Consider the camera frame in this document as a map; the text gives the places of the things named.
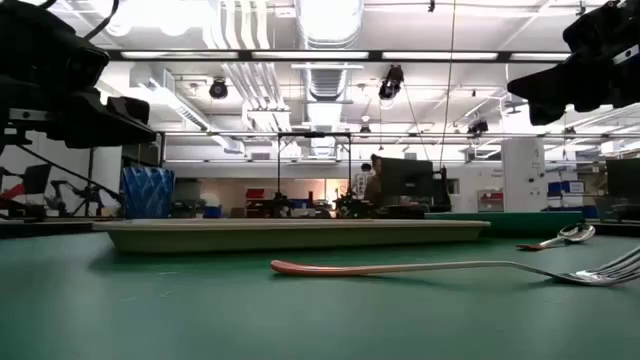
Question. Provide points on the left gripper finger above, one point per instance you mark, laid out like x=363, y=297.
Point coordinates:
x=100, y=127
x=130, y=110

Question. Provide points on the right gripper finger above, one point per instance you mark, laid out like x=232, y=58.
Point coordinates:
x=565, y=82
x=547, y=115

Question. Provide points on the blue faceted cup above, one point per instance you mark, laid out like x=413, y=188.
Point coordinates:
x=147, y=192

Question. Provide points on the teal plastic plate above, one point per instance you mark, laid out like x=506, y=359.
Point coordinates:
x=525, y=223

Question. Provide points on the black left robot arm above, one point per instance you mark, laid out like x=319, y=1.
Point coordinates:
x=15, y=60

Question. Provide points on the black background robot arm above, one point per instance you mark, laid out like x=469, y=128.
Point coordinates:
x=87, y=192

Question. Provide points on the beige plastic tray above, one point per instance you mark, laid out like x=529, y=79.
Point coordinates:
x=290, y=237

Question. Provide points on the black diagonal strut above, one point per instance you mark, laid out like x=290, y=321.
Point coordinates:
x=65, y=171

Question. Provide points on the blue storage box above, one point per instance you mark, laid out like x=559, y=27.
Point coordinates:
x=565, y=187

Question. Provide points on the black computer monitor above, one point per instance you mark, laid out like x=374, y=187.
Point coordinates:
x=625, y=177
x=37, y=179
x=407, y=177

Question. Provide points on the shelf with red bins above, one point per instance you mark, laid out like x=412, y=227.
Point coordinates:
x=491, y=200

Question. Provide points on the blue storage bin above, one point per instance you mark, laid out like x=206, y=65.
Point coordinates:
x=212, y=212

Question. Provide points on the red storage bin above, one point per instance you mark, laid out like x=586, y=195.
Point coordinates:
x=255, y=193

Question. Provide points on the black overhead light beam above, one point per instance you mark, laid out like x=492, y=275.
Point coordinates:
x=376, y=55

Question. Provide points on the person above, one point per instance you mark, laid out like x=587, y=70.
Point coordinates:
x=360, y=182
x=374, y=187

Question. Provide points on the green table mat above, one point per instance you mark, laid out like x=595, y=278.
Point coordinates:
x=150, y=310

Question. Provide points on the black ceiling camera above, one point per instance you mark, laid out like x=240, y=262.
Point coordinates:
x=477, y=126
x=391, y=82
x=218, y=89

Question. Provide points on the black gantry frame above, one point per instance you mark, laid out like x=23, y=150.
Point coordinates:
x=314, y=134

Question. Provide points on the silver ventilation duct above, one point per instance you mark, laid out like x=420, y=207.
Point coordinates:
x=327, y=25

